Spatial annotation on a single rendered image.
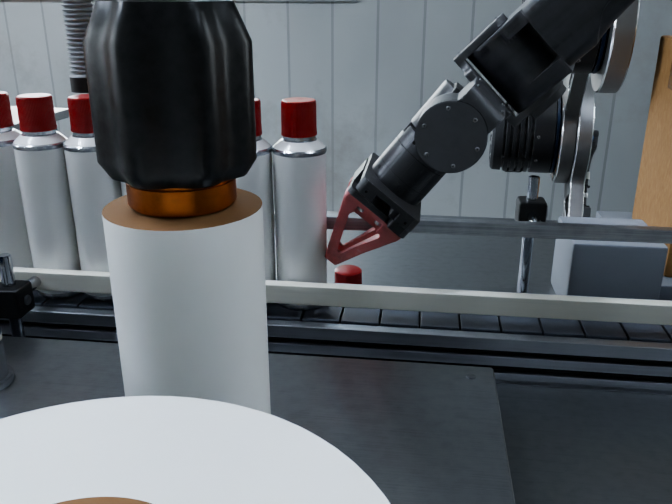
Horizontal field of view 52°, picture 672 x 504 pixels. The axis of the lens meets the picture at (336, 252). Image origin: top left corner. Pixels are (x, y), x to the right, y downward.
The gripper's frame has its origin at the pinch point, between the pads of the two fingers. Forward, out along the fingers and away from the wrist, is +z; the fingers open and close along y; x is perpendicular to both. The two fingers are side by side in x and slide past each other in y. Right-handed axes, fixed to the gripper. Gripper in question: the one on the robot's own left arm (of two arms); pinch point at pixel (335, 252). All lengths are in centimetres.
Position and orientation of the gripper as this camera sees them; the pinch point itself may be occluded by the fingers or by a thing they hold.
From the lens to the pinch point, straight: 68.9
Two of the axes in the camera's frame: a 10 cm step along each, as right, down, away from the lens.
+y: -1.3, 3.6, -9.3
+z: -6.2, 7.0, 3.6
